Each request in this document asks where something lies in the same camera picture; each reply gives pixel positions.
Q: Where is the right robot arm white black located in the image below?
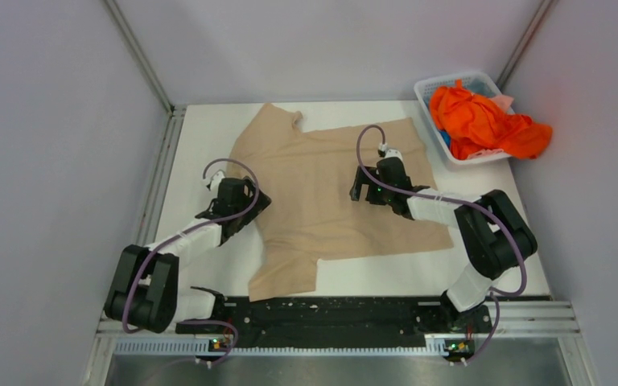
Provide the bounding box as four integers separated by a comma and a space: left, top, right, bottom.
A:
350, 157, 538, 331

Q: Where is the blue garment in basket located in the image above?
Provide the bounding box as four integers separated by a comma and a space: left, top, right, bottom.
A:
439, 130, 451, 148

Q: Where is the white plastic laundry basket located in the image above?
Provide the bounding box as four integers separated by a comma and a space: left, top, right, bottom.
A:
414, 71, 513, 170

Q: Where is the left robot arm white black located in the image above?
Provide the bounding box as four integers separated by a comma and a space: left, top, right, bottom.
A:
103, 174, 271, 333

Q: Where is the aluminium frame rail left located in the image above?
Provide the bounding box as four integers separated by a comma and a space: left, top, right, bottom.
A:
81, 105, 187, 385

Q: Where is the orange t shirt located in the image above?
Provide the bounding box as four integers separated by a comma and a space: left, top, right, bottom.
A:
437, 93, 553, 159

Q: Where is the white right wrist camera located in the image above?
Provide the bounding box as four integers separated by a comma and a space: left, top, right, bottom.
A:
377, 143, 403, 161

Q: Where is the beige t shirt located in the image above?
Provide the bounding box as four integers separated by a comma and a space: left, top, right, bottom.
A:
227, 104, 453, 301

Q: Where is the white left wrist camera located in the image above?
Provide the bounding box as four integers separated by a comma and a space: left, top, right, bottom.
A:
206, 175, 225, 193

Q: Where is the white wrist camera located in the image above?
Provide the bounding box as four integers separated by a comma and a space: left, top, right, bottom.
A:
206, 175, 225, 193
377, 143, 403, 161

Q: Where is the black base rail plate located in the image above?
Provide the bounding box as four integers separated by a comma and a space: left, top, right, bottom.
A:
175, 297, 492, 348

